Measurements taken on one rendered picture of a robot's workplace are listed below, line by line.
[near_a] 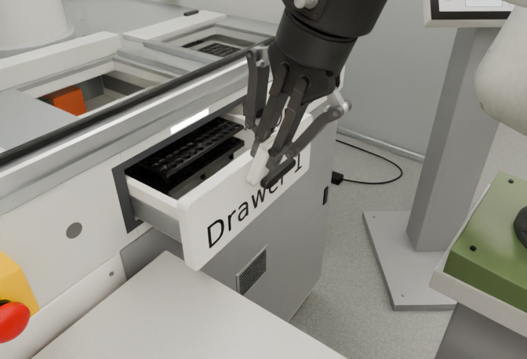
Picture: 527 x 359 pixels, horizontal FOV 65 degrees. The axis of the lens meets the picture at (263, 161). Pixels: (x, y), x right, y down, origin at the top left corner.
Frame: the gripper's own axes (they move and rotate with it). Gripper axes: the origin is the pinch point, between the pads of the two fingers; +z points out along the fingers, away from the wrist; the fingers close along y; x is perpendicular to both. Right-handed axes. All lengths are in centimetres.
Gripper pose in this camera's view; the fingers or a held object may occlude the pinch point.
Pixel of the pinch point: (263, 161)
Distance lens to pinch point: 52.6
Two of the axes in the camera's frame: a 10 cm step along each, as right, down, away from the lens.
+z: -2.8, 6.8, 6.8
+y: 7.7, 5.9, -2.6
